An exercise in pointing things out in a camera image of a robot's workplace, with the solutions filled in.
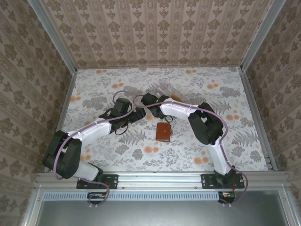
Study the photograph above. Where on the brown leather card holder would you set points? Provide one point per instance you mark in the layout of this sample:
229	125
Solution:
163	133

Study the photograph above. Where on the gold card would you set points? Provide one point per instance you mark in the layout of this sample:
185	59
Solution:
176	97

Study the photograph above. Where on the clear plastic card box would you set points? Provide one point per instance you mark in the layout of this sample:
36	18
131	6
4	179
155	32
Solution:
168	88

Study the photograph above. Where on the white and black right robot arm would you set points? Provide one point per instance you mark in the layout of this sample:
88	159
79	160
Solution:
176	110

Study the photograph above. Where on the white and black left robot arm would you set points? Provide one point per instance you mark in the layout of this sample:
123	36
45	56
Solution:
94	133

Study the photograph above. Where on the grey metal panel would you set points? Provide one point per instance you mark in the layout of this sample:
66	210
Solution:
160	214

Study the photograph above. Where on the aluminium side rail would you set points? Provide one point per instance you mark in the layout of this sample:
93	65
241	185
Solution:
61	117
258	117

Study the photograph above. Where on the aluminium frame cross rail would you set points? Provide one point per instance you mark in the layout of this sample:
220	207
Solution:
160	180

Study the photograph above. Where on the aluminium frame post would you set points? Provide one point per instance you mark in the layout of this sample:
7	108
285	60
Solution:
54	35
261	35

